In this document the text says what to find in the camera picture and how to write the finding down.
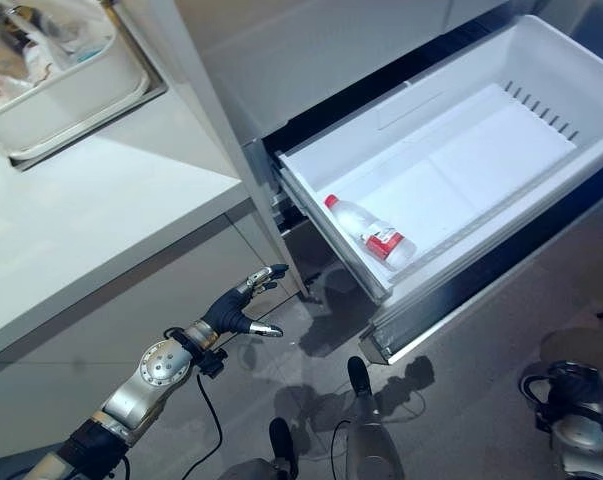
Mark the white refrigerator drawer bin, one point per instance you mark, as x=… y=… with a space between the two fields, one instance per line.
x=446 y=150

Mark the silver robot left leg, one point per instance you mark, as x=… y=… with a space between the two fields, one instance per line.
x=276 y=455

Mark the stainless steel sink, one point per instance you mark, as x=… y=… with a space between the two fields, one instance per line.
x=76 y=100

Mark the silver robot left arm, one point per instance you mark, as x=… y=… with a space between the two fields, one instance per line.
x=131 y=387

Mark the silver refrigerator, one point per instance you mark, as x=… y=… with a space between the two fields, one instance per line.
x=431 y=175

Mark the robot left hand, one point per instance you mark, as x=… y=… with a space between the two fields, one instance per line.
x=227 y=309

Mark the white kitchen counter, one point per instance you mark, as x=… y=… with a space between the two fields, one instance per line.
x=81 y=200

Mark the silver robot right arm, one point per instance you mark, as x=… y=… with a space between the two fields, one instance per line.
x=573 y=420

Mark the clear water bottle red label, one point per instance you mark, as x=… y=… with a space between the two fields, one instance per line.
x=373 y=235

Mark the white plastic basin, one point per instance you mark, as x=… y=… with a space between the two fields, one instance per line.
x=56 y=85

